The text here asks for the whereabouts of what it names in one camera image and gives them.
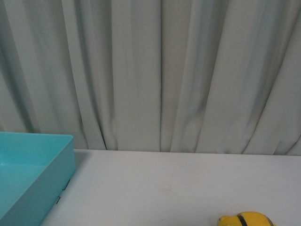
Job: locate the yellow beetle toy car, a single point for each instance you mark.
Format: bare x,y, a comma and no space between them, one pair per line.
247,218

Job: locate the grey pleated curtain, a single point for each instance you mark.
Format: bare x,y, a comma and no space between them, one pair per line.
194,76

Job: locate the turquoise plastic storage bin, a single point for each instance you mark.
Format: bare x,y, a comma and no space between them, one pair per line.
34,170

